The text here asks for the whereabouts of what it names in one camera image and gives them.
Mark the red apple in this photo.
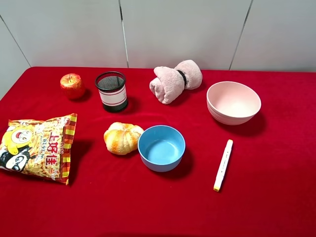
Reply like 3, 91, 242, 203
60, 73, 86, 100

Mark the yellow snack bag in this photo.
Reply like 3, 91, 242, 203
0, 113, 77, 185

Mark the white yellow-capped marker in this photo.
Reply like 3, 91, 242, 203
213, 139, 233, 192

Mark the red tablecloth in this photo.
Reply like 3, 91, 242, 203
0, 67, 316, 237

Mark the orange bread toy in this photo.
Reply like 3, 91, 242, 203
103, 122, 144, 155

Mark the pink bowl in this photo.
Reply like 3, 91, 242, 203
206, 81, 262, 125

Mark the blue bowl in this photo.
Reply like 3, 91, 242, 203
138, 125, 186, 172

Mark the pink rolled towel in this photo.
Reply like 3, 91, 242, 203
149, 60, 202, 105

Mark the black mesh pen holder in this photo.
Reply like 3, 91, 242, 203
95, 71, 128, 113

